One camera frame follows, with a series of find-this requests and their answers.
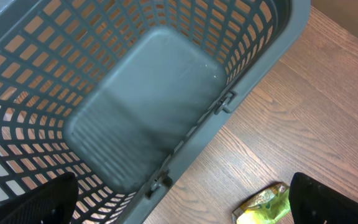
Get grey plastic basket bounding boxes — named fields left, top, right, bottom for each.
left=0, top=0, right=311, bottom=223

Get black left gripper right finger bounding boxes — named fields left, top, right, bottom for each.
left=288, top=172, right=358, bottom=224

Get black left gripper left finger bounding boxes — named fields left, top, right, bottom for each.
left=0, top=172, right=78, bottom=224

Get green yellow snack pouch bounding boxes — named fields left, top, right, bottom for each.
left=232, top=182, right=291, bottom=224

